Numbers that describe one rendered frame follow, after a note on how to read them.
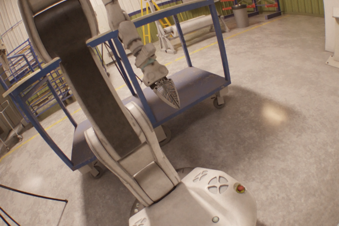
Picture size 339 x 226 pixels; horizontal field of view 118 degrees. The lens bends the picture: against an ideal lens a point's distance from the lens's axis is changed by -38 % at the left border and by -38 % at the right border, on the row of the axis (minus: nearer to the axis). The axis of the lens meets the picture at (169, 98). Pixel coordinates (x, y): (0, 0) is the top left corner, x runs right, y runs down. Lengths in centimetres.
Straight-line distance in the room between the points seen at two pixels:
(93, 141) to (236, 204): 58
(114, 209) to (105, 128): 92
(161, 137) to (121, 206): 67
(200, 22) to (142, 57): 392
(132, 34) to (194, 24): 373
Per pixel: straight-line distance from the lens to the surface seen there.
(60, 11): 50
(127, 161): 67
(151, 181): 83
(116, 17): 71
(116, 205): 136
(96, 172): 157
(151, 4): 426
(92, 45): 105
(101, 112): 52
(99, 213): 143
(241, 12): 528
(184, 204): 81
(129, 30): 66
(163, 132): 142
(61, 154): 137
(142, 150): 67
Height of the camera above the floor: 103
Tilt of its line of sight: 29 degrees down
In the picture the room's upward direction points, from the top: 21 degrees counter-clockwise
